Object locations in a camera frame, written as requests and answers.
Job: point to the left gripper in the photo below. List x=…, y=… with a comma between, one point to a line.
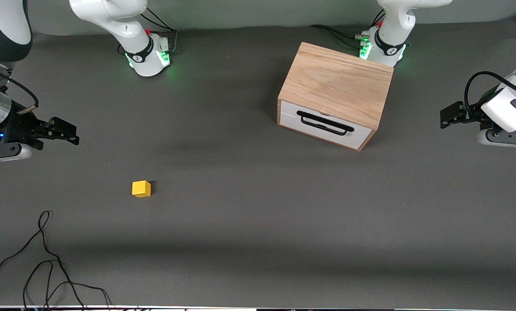
x=473, y=115

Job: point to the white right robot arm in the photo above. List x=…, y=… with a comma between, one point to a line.
x=128, y=26

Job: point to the wooden drawer cabinet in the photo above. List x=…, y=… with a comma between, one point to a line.
x=336, y=82

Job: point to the yellow cube block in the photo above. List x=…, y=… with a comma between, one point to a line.
x=141, y=188

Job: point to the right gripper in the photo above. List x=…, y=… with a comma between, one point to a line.
x=17, y=128

